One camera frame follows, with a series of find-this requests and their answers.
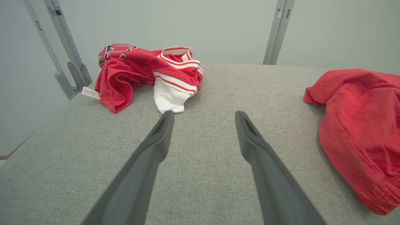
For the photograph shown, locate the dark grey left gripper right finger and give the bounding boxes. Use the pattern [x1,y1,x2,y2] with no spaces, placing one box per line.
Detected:
[235,111,327,225]

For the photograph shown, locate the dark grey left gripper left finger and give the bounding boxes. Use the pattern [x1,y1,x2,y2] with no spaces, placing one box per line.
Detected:
[81,111,175,225]

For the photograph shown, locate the red white Bulls jersey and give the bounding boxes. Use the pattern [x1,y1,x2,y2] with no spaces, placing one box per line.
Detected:
[82,44,204,114]

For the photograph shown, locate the red shorts white waistband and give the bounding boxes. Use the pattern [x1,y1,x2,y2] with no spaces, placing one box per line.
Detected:
[304,69,400,215]

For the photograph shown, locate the grey fabric sofa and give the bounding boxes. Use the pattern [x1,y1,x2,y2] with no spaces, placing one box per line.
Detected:
[0,63,400,225]

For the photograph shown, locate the grey metal frame post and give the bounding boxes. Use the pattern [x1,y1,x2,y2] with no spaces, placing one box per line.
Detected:
[22,0,93,100]
[263,0,295,65]

